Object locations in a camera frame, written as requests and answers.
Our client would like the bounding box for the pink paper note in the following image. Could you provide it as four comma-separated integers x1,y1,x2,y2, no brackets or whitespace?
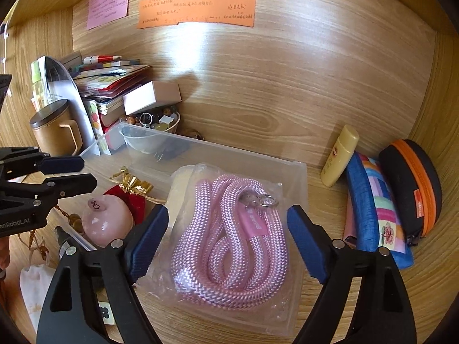
87,0,130,30

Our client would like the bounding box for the pink stone apple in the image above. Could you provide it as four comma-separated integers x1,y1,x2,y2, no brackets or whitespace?
82,194,135,249

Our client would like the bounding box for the clear plastic storage box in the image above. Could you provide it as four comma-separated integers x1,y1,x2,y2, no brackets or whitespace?
54,121,310,259

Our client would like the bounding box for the wooden desktop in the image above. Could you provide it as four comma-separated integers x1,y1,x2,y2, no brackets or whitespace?
0,115,445,344

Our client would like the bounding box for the brown ceramic mug with lid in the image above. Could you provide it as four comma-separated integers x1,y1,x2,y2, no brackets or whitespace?
29,99,83,156

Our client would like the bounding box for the orange paper note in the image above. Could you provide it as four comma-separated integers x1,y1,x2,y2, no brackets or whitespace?
137,0,258,29

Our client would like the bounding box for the yellow sunscreen bottle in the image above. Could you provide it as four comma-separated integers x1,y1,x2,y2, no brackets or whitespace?
320,125,360,187

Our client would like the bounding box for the small white card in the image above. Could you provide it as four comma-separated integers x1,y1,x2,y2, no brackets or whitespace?
98,299,114,325

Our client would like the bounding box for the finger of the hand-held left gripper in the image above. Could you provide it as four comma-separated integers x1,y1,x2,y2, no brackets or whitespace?
0,173,97,201
0,147,85,180

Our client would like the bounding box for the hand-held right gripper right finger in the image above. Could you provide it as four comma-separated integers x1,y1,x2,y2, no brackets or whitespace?
286,204,417,344

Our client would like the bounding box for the blue patchwork pencil case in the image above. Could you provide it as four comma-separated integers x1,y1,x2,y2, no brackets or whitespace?
342,152,414,269

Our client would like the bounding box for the red velvet pouch gold top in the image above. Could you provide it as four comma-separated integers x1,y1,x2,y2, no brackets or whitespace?
106,166,155,223

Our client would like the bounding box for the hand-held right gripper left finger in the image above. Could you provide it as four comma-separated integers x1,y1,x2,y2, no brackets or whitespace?
36,204,170,344

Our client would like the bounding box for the small white cardboard box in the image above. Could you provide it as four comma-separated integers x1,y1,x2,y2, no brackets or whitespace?
123,81,182,115

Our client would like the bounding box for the stack of books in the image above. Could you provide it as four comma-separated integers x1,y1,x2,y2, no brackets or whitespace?
70,57,153,124

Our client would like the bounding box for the fruit sticker booklet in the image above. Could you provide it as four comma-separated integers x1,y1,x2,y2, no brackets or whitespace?
84,98,112,156

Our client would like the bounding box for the white bowl of beads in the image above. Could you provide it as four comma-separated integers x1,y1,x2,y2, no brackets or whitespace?
119,105,180,153

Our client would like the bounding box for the white cloth pouch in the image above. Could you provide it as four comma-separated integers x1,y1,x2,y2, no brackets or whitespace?
20,263,58,334

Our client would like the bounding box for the pink rope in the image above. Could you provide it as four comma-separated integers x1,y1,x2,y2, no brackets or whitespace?
135,163,309,337

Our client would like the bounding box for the black case orange zipper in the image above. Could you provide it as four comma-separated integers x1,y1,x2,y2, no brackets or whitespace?
378,140,442,247

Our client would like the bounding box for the red white pencil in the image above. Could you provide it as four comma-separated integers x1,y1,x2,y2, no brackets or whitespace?
83,54,122,64

